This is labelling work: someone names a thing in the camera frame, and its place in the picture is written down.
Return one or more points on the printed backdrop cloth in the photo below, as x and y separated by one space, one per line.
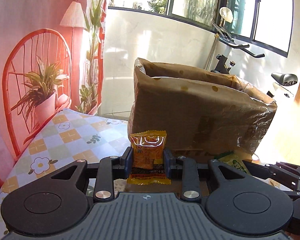
27 17

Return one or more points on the dark framed window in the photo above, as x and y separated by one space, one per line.
190 0

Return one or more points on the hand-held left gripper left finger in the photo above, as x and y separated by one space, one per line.
128 162

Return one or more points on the checkered floral tablecloth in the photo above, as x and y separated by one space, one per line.
65 140

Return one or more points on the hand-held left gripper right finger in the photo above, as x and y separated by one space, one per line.
168 165

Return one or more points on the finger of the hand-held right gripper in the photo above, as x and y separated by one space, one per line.
290 171
262 172

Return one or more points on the black exercise bike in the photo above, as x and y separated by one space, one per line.
223 63

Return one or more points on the white plastic bag cover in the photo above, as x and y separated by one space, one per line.
226 15

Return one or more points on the brown paper bag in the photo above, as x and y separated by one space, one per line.
190 105

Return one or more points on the metal pole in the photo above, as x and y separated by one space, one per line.
213 52

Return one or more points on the orange snack packet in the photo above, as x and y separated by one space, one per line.
148 152

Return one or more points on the pale cracker packet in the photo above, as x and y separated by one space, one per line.
120 185

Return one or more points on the yellow-green snack packet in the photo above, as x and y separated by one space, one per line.
233 163

